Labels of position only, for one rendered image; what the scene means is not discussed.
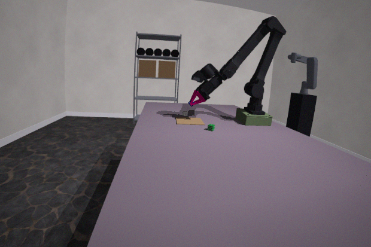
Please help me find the green die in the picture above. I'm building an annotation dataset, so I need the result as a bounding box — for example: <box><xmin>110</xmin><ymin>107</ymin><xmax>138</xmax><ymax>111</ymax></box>
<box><xmin>208</xmin><ymin>124</ymin><xmax>215</xmax><ymax>131</ymax></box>

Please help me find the tan mat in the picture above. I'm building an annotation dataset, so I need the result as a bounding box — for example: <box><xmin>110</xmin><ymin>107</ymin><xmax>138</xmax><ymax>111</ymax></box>
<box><xmin>176</xmin><ymin>117</ymin><xmax>205</xmax><ymax>125</ymax></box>

